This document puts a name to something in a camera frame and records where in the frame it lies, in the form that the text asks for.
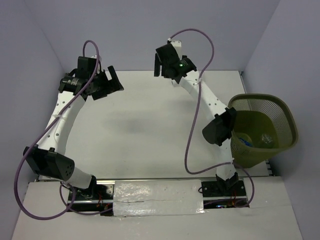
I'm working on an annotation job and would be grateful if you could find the clear crushed plastic bottle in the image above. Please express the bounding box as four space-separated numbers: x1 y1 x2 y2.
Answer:
257 133 274 149

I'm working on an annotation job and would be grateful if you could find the olive green mesh bin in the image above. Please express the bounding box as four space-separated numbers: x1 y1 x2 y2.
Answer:
228 93 299 168

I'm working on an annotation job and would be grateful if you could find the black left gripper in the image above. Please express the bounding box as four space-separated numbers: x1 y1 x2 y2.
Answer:
91 66 125 101

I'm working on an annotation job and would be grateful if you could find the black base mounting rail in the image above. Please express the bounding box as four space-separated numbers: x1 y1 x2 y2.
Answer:
69 180 249 217

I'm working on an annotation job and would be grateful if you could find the blue label Pocari bottle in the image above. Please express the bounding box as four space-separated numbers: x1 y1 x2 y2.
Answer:
236 132 254 147

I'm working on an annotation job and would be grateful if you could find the silver foil covered panel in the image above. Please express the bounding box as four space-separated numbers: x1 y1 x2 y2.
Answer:
112 179 205 217

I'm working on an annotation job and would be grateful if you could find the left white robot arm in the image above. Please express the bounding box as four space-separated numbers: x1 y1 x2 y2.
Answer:
26 56 124 200

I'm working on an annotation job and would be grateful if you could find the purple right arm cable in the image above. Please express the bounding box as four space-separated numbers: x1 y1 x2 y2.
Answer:
169 28 255 208

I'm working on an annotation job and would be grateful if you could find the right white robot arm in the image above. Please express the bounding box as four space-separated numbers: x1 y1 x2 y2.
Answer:
154 39 239 196

